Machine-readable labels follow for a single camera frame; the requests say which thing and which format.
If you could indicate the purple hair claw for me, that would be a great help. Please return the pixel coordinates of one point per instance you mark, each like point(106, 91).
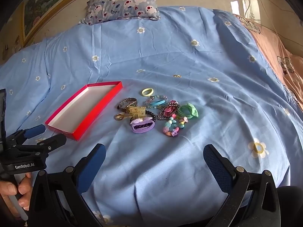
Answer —
point(142, 129)

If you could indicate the person's left hand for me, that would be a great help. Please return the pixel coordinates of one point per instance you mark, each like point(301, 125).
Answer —
point(24, 191)

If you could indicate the blue floral bed sheet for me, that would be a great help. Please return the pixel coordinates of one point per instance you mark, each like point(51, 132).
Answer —
point(189, 63)

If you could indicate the pink hair clip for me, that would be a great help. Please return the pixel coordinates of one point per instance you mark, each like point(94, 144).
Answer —
point(169, 110)

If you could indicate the gold patterned hair claw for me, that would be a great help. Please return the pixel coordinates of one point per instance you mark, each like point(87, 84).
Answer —
point(136, 110)

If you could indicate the red cardboard box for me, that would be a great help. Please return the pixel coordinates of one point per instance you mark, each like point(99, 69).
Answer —
point(82, 108)

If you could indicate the gold framed wall painting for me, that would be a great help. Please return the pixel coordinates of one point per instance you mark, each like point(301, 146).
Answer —
point(42, 4)

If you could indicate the square face wristwatch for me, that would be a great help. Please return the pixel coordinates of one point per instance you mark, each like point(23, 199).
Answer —
point(131, 102)

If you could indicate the window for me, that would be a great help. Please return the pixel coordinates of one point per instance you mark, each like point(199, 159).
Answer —
point(246, 10)

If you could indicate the light blue silicone band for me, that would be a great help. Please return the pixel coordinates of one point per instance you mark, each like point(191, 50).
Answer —
point(156, 103)

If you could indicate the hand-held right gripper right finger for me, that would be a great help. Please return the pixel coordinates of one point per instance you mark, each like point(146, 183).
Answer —
point(216, 167)

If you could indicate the cartoon print pillow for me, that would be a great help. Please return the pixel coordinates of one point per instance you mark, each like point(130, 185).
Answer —
point(123, 3)

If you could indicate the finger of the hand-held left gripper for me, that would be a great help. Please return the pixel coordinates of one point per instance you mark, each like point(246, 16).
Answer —
point(53, 143)
point(35, 130)

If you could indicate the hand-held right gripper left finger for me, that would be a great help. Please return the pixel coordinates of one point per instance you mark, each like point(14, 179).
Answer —
point(91, 170)

